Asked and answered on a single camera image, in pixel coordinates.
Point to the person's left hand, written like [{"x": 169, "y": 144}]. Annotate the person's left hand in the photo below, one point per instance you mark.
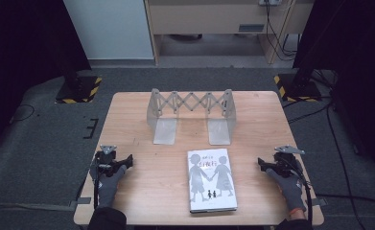
[{"x": 106, "y": 190}]

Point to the light wooden desk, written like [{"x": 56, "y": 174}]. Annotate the light wooden desk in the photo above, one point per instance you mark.
[{"x": 207, "y": 19}]

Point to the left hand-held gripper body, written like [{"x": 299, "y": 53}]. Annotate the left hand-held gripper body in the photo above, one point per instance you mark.
[{"x": 106, "y": 159}]

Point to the white panel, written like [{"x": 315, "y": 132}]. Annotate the white panel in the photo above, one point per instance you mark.
[{"x": 110, "y": 28}]

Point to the grey expandable metal bookend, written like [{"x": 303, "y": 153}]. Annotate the grey expandable metal bookend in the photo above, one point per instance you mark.
[{"x": 191, "y": 105}]

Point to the grey tape strip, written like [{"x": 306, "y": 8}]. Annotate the grey tape strip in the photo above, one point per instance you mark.
[
  {"x": 79, "y": 202},
  {"x": 321, "y": 202}
]

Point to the black yellow-striped stand base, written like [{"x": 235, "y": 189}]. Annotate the black yellow-striped stand base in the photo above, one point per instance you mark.
[
  {"x": 298, "y": 89},
  {"x": 79, "y": 91}
]

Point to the person's right hand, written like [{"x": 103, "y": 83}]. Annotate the person's right hand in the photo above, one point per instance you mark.
[{"x": 290, "y": 191}]

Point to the dark curtain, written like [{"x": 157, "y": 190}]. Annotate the dark curtain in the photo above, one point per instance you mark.
[
  {"x": 364, "y": 64},
  {"x": 18, "y": 48}
]

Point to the black stand pole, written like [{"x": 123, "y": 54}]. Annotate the black stand pole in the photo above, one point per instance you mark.
[
  {"x": 305, "y": 70},
  {"x": 71, "y": 73}
]

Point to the white book with grey silhouettes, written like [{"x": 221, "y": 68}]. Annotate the white book with grey silhouettes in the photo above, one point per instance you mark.
[{"x": 211, "y": 180}]

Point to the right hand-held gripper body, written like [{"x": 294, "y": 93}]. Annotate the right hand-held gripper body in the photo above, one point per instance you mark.
[{"x": 285, "y": 161}]

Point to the white power strip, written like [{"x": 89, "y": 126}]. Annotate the white power strip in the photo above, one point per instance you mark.
[{"x": 269, "y": 2}]

